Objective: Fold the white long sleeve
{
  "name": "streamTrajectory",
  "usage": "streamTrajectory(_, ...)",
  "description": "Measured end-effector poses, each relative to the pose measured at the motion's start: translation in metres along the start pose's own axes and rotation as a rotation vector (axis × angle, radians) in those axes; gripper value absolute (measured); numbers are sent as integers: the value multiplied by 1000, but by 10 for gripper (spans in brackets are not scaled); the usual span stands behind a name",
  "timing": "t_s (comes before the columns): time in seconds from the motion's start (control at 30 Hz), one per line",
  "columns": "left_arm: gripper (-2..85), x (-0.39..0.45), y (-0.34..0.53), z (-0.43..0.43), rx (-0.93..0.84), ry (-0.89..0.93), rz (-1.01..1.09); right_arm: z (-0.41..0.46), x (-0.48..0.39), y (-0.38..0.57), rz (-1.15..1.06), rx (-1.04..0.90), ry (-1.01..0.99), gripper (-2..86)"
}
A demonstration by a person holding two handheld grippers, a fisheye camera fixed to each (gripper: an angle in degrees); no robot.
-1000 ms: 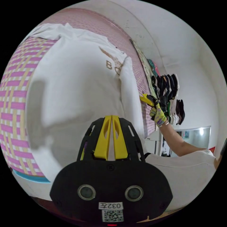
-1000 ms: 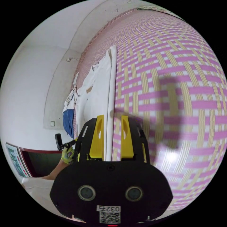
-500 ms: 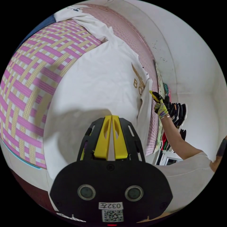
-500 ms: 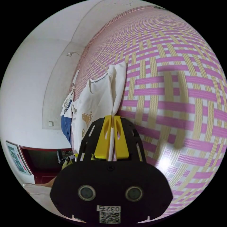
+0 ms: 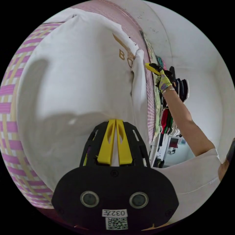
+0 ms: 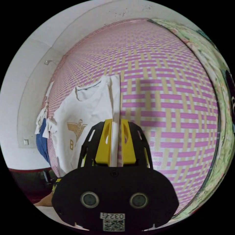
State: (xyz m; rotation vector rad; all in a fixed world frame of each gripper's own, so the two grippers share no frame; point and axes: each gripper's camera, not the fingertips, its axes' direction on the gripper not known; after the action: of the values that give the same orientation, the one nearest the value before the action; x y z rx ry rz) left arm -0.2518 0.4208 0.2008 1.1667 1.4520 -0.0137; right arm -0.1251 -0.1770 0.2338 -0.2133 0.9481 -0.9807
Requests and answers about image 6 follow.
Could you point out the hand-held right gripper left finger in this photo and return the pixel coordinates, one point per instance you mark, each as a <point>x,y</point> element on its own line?
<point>103,146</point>

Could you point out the bed with pink woven mat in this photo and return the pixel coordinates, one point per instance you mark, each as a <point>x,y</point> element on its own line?
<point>165,91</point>

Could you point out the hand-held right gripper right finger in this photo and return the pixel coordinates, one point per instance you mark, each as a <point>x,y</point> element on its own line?
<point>128,150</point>

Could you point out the white long sleeve shirt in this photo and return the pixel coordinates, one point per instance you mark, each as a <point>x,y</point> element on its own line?
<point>88,110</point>

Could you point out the person's left hand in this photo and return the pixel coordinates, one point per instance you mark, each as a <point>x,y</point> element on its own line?
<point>45,201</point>

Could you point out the pile of clothes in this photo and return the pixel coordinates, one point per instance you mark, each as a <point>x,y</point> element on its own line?
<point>42,139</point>

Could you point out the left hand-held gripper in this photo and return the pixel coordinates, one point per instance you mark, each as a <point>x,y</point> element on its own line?
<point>48,177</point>

